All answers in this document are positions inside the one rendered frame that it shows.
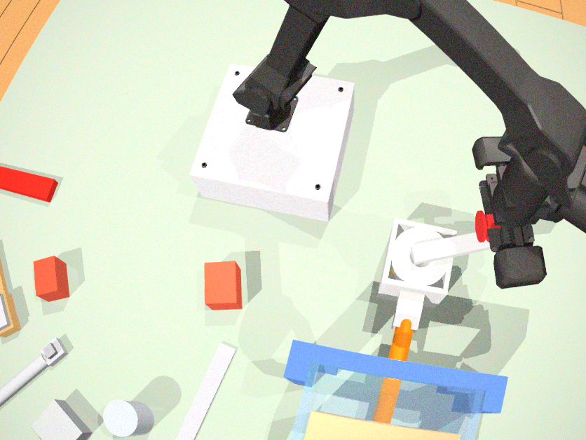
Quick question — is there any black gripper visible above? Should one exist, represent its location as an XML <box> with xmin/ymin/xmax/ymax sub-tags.
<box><xmin>472</xmin><ymin>136</ymin><xmax>551</xmax><ymax>289</ymax></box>

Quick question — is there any white cylinder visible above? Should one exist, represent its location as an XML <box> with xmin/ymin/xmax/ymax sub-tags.
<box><xmin>103</xmin><ymin>400</ymin><xmax>154</xmax><ymax>437</ymax></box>

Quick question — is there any red-orange box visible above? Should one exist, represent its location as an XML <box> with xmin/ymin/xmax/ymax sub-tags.
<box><xmin>34</xmin><ymin>256</ymin><xmax>70</xmax><ymax>302</ymax></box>
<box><xmin>204</xmin><ymin>261</ymin><xmax>243</xmax><ymax>310</ymax></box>

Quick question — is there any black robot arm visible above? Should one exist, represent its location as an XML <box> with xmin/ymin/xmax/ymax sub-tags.
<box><xmin>232</xmin><ymin>0</ymin><xmax>586</xmax><ymax>233</ymax></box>

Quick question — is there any blue flat bar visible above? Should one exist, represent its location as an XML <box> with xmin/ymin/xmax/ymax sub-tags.
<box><xmin>289</xmin><ymin>340</ymin><xmax>508</xmax><ymax>393</ymax></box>

